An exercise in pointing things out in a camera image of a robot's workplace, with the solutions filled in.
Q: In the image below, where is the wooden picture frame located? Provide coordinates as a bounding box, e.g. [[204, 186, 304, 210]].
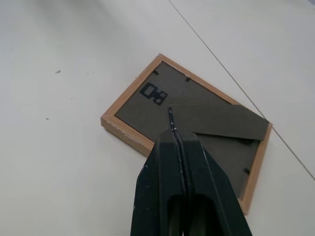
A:
[[100, 52, 274, 216]]

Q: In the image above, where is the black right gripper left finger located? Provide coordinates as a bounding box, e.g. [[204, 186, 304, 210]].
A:
[[129, 106, 187, 236]]

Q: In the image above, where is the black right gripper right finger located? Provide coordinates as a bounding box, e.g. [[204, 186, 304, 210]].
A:
[[174, 127, 253, 236]]

